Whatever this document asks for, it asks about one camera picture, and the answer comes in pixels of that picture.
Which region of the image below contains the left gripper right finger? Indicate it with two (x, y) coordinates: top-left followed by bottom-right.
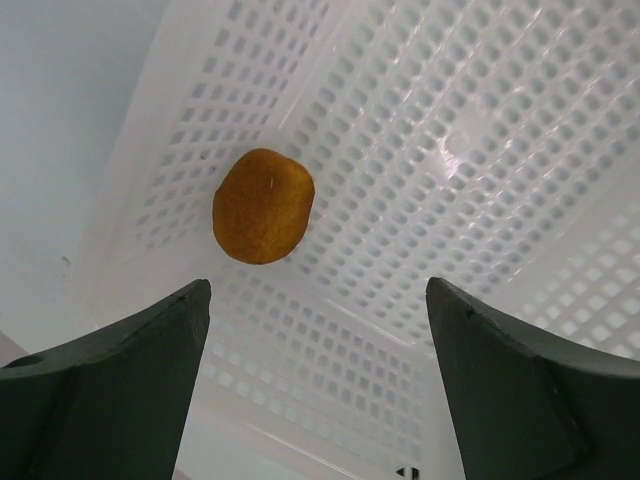
(426, 278), (639, 479)

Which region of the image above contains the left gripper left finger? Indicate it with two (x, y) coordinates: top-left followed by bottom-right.
(1, 280), (211, 479)

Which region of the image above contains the brown kiwi fruit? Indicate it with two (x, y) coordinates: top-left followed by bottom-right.
(212, 148), (315, 265)

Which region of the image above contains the white plastic basket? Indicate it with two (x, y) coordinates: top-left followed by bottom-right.
(72, 1), (639, 479)

